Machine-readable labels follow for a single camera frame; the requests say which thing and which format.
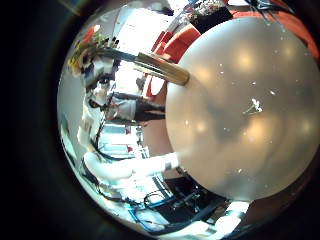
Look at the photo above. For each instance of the small white flower scrap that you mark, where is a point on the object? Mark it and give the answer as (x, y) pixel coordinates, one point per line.
(254, 106)

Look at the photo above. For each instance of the black planter box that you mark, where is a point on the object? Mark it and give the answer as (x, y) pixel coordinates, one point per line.
(211, 16)

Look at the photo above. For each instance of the flower bouquet with green wrap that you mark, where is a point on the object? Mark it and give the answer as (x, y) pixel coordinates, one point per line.
(160, 66)

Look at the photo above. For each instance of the person in white shirt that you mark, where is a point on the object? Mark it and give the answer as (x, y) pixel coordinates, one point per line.
(133, 108)

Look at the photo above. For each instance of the red chair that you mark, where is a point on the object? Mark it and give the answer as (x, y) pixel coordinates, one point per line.
(176, 45)

